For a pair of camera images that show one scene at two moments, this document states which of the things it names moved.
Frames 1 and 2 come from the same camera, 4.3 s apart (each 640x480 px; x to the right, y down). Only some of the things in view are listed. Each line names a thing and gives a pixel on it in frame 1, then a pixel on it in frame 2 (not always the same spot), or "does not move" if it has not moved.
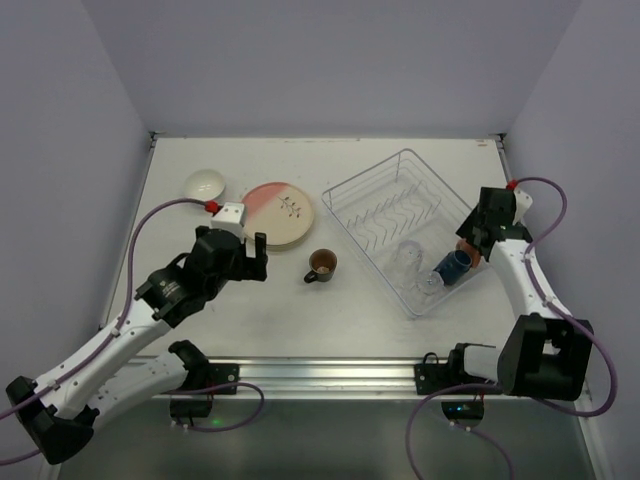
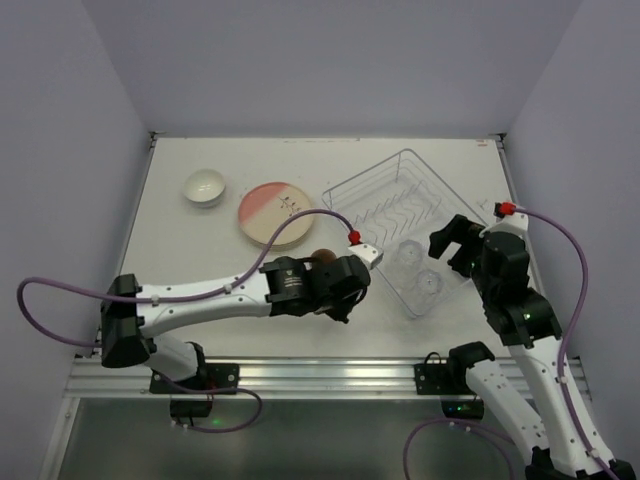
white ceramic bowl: (204, 184) does not move
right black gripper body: (477, 236) → (460, 245)
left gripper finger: (260, 246) → (341, 312)
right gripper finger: (485, 248) → (466, 257)
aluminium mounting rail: (338, 377) does not move
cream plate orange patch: (281, 210) does not move
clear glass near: (431, 285) does not move
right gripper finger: (470, 234) → (454, 232)
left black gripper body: (252, 263) → (350, 288)
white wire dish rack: (403, 217) does not move
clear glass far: (408, 254) does not move
